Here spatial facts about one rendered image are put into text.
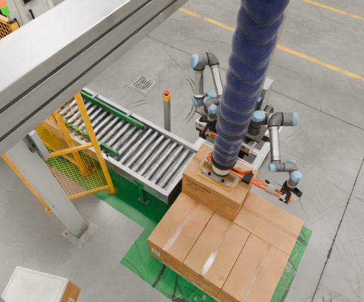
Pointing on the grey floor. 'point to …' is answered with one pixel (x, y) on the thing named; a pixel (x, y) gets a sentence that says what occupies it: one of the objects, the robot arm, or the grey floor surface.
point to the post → (167, 112)
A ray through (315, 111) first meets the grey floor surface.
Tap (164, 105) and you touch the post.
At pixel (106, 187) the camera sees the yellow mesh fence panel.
